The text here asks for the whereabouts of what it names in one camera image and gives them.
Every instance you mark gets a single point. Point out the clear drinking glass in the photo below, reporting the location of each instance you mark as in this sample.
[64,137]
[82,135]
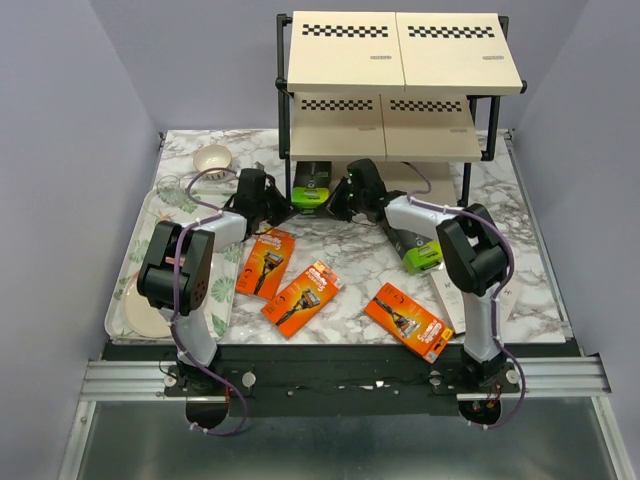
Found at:
[169,190]

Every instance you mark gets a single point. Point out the beige black three-tier shelf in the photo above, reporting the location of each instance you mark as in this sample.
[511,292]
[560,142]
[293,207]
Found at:
[397,88]

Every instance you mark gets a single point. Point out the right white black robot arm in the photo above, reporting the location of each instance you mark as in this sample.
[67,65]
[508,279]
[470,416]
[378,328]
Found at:
[477,256]

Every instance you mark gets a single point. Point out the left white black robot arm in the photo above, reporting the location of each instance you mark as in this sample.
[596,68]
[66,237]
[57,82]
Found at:
[175,273]

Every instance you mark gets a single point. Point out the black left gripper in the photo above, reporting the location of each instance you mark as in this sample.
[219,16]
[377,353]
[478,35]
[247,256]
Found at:
[284,212]

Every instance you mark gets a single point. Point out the pink white plate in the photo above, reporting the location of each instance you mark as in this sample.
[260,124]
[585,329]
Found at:
[139,316]

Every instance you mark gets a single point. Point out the white bowl orange rim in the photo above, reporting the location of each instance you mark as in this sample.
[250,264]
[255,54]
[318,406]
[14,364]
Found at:
[215,160]

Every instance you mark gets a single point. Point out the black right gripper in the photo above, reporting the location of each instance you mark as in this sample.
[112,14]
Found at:
[333,204]

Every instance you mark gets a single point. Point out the orange Gillette Fusion5 box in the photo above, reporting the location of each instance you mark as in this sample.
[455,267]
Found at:
[266,264]

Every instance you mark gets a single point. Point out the black green razor box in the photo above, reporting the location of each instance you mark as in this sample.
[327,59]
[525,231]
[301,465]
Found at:
[311,185]
[417,253]

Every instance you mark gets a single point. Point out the aluminium black mounting rail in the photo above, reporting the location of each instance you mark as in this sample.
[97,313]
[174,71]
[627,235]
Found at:
[334,380]

